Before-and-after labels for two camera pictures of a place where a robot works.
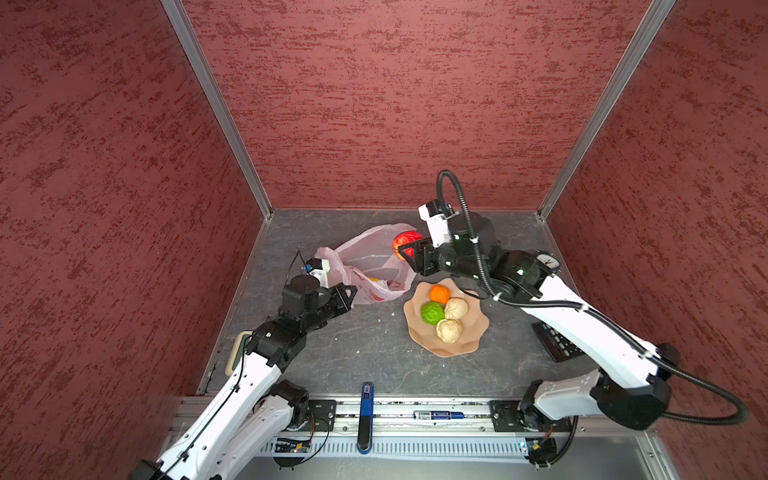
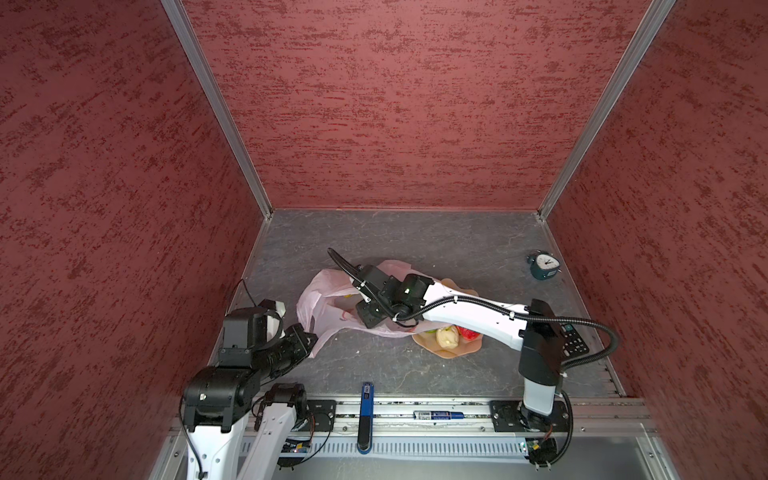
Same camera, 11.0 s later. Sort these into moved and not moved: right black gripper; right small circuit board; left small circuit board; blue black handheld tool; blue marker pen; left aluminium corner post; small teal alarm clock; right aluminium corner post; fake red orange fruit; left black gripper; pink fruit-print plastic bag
Moved: left black gripper; fake red orange fruit; pink fruit-print plastic bag; right black gripper
Not moved: blue marker pen; right small circuit board; blue black handheld tool; small teal alarm clock; right aluminium corner post; left aluminium corner post; left small circuit board
